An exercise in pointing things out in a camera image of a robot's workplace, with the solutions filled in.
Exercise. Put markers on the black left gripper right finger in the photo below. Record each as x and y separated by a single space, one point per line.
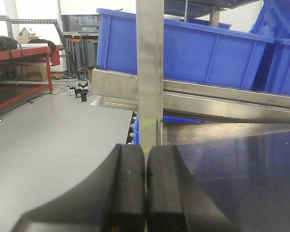
176 202

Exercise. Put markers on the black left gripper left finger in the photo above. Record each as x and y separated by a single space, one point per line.
110 199

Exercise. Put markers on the large blue plastic bin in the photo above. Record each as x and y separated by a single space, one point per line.
192 52

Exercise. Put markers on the blue bin at right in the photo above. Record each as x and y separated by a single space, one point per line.
273 75

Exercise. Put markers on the black bag on workbench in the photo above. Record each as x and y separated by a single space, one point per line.
7 43

